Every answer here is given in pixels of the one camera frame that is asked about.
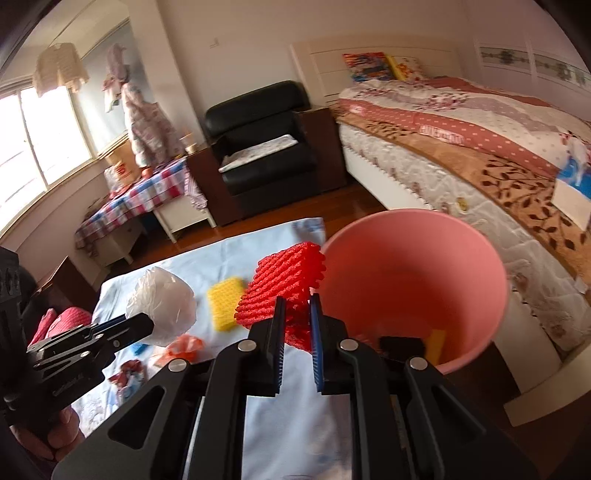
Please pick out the plaid cloth side table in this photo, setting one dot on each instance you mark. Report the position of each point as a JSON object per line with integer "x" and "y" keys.
{"x": 168, "y": 183}

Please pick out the pink plastic bucket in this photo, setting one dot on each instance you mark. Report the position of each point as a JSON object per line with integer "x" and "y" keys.
{"x": 411, "y": 272}

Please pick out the blue white tissue box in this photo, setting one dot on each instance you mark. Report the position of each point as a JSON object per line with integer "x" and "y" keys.
{"x": 572, "y": 187}

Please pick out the brown wooden nightstand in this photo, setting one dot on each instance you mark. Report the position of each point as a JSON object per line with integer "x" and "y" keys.
{"x": 322, "y": 135}

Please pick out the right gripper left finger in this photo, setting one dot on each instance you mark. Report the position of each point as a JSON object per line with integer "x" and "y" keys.
{"x": 250, "y": 367}

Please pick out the white wardrobe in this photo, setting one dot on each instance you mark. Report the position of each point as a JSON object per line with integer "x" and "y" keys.
{"x": 522, "y": 49}

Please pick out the plastic drink cup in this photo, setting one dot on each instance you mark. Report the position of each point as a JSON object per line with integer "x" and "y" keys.
{"x": 189, "y": 143}

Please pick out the colourful printed pillow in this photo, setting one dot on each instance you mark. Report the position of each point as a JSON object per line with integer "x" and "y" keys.
{"x": 368, "y": 66}

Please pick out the person's left hand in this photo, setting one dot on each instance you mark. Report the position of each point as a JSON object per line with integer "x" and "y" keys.
{"x": 64, "y": 436}

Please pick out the white plastic bag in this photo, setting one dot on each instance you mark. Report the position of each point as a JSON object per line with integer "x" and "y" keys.
{"x": 168, "y": 301}

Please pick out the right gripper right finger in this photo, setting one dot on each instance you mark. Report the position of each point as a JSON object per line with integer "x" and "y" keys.
{"x": 346, "y": 366}

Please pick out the light blue table cloth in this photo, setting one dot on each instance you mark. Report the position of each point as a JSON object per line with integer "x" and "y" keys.
{"x": 298, "y": 433}

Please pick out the white shopping bag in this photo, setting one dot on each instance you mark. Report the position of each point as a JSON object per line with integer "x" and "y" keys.
{"x": 119, "y": 176}

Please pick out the black leather armchair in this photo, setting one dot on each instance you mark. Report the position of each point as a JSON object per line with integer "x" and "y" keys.
{"x": 257, "y": 138}

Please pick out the bed with floral quilt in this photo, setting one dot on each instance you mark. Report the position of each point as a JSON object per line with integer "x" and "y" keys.
{"x": 431, "y": 139}

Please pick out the red foam fruit net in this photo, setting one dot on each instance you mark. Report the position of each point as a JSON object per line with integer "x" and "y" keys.
{"x": 290, "y": 274}

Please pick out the hanging floral pyjamas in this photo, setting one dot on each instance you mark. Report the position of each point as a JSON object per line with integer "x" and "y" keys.
{"x": 153, "y": 139}

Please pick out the cream knitted hanging garment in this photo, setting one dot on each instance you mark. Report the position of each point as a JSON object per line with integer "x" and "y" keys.
{"x": 59, "y": 66}

